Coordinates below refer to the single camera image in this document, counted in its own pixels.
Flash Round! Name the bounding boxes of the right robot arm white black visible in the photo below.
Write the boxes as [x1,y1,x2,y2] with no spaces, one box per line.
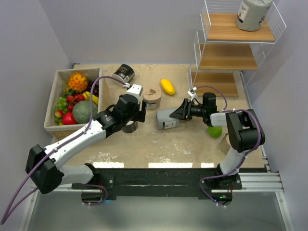
[170,92,265,189]

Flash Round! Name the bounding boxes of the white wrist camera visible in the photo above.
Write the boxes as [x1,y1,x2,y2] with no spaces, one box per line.
[126,84,143,103]
[187,87,197,101]

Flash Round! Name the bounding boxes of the small peach fruit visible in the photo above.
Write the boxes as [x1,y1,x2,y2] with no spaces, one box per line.
[54,110,64,118]

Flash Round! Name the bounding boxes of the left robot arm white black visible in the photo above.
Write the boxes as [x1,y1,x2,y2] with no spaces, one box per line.
[26,94,146,194]

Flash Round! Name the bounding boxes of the red apple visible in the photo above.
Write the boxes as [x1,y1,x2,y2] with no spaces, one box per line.
[62,111,77,125]

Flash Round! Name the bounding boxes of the green lime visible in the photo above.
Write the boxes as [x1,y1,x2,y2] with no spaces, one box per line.
[207,127,223,138]

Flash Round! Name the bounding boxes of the yellow mango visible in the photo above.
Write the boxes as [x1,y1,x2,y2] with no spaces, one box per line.
[160,79,176,96]

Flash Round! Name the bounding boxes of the green grapes bunch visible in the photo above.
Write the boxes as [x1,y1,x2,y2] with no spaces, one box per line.
[54,97,68,124]

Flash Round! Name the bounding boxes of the green netted melon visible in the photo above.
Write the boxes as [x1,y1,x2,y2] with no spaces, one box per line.
[72,101,98,124]

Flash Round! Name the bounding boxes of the dark purple grapes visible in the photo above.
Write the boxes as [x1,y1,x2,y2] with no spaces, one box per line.
[86,80,99,97]

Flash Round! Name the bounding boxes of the black wrapped tissue roll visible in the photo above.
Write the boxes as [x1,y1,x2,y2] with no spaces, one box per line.
[112,64,135,86]

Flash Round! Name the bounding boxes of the clear wrapped white tissue roll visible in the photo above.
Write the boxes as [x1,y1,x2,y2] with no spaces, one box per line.
[122,121,138,133]

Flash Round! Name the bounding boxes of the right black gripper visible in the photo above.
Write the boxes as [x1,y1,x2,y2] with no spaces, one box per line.
[170,99,206,121]

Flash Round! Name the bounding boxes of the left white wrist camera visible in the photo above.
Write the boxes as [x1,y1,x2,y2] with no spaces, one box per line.
[126,84,143,103]

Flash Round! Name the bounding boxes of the yellow banana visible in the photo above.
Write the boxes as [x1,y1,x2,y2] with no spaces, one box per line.
[82,91,99,106]

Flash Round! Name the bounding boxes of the orange spiky fruit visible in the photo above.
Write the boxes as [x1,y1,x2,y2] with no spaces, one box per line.
[66,72,88,93]

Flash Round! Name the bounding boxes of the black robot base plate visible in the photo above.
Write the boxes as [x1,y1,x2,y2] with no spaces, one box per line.
[72,166,242,202]

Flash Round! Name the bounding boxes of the white wire wooden shelf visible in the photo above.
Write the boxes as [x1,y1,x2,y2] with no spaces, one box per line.
[187,0,286,97]

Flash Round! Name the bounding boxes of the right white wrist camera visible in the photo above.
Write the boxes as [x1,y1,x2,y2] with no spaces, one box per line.
[187,87,197,101]

